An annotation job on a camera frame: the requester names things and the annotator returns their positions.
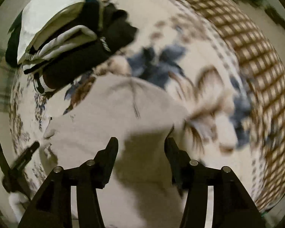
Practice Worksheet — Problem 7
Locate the grey white folded garment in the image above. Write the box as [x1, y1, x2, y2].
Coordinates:
[22, 25, 97, 75]

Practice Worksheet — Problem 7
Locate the white gloved left hand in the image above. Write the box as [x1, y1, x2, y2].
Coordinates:
[8, 192, 29, 223]

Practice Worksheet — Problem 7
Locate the light grey garment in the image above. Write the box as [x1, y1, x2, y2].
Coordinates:
[44, 75, 187, 227]

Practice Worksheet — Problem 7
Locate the floral blanket bedspread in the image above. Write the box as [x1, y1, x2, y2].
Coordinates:
[9, 0, 285, 211]

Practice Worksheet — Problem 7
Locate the dark green pillow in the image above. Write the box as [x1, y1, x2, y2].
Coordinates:
[5, 12, 22, 68]

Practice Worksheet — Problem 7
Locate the black folded garment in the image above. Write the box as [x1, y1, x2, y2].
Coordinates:
[34, 4, 137, 95]

